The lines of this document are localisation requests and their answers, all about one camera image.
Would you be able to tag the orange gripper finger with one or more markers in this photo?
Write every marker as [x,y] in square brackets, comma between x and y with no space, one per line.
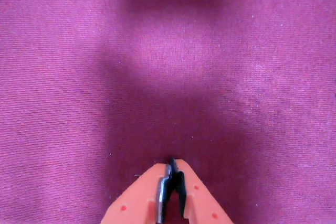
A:
[202,200]
[136,197]

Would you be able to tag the dark red trousers cloth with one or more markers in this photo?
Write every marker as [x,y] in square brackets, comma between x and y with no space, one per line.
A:
[78,77]

